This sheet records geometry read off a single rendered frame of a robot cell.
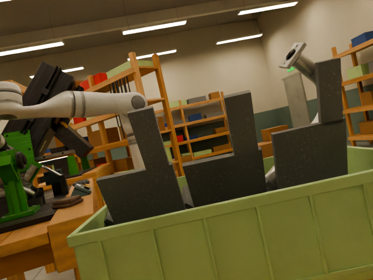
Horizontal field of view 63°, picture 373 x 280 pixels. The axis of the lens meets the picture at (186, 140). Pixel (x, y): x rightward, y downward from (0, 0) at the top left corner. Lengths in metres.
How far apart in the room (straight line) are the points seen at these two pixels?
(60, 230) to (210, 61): 10.43
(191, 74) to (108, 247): 10.53
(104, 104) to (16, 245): 0.51
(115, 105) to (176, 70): 9.84
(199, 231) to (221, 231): 0.04
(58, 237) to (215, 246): 0.63
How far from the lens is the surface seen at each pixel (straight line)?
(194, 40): 11.31
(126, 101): 1.13
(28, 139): 1.69
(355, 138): 7.30
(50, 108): 1.07
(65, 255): 1.06
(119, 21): 9.14
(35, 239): 1.06
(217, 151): 10.32
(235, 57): 11.47
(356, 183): 0.55
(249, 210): 0.51
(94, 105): 1.10
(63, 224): 1.04
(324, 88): 0.64
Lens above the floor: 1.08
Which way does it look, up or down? 1 degrees down
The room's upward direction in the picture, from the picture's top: 13 degrees counter-clockwise
